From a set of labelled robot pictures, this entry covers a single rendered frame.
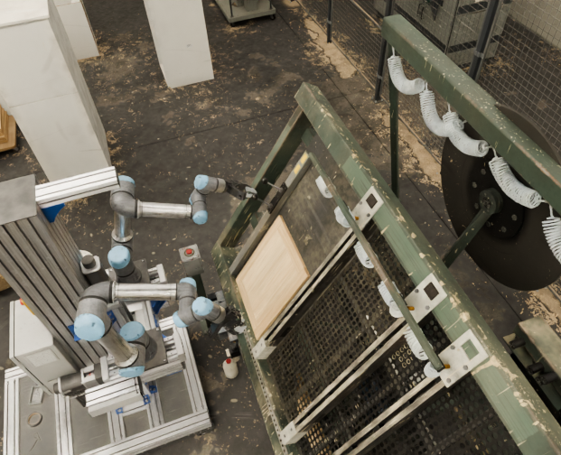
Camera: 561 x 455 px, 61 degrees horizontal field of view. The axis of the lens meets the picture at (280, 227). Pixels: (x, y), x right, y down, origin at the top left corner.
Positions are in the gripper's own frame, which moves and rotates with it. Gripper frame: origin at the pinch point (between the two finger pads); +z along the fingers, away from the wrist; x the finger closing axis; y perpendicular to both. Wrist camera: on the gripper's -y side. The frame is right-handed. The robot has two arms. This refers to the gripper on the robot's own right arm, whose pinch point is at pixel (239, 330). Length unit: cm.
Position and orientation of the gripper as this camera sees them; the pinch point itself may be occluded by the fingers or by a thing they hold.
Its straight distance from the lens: 231.4
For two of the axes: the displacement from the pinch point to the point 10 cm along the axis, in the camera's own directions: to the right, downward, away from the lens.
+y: 8.2, -5.5, -1.8
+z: 4.7, 4.4, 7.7
